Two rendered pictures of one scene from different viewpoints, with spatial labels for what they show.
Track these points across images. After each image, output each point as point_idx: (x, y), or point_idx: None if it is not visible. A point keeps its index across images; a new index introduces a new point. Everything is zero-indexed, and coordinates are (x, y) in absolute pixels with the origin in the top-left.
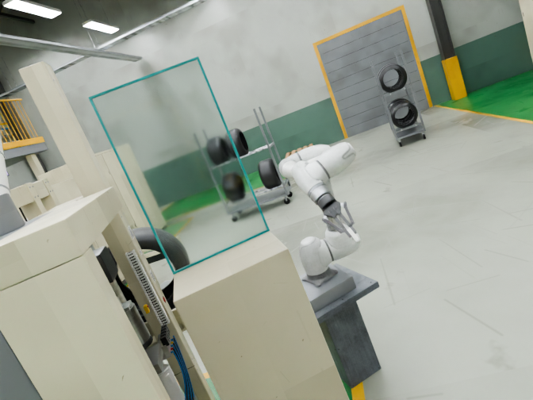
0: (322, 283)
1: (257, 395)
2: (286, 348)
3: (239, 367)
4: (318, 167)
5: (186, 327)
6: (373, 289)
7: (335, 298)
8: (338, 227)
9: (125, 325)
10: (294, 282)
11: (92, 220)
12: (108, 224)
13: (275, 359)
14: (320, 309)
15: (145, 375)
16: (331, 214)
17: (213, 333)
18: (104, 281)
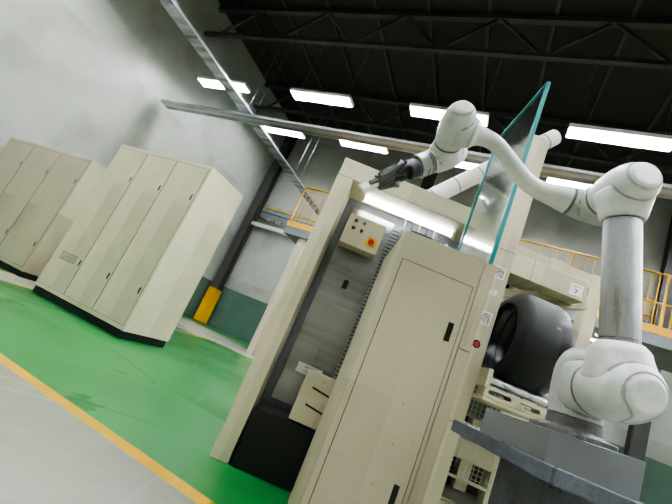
0: (536, 423)
1: (345, 362)
2: (362, 330)
3: (358, 328)
4: None
5: (375, 280)
6: (538, 475)
7: (507, 440)
8: (602, 331)
9: (327, 213)
10: (391, 265)
11: None
12: (406, 200)
13: (358, 336)
14: (486, 432)
15: (309, 236)
16: None
17: (372, 291)
18: (339, 192)
